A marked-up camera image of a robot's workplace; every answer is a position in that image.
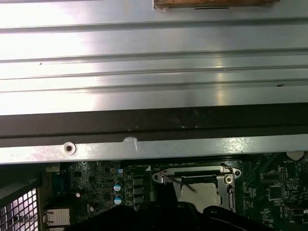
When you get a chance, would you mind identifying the CPU socket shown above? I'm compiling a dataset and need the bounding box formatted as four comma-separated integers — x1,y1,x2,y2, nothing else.
152,164,242,214

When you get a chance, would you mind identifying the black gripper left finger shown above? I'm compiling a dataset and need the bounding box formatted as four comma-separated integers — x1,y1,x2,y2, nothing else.
64,179,169,231

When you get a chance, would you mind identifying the silver socket cover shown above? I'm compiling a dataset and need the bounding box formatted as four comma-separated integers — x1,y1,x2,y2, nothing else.
166,165,237,214

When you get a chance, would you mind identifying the silver CPU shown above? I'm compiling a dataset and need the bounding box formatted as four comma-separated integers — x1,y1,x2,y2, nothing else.
180,182,223,209

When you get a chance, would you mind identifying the green motherboard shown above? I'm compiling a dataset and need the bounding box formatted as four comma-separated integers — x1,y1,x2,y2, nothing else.
43,154,308,231

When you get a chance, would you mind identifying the black PC case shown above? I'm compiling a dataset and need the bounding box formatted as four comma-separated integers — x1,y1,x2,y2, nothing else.
0,102,308,231

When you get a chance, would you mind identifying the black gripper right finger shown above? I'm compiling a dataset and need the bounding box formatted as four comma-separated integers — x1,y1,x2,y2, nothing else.
168,180,274,231

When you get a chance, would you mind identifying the silver coin battery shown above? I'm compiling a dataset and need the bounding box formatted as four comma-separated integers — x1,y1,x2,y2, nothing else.
286,151,303,161

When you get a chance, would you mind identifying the brown base plate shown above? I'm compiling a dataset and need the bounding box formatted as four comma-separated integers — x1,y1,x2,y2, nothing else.
153,0,281,10

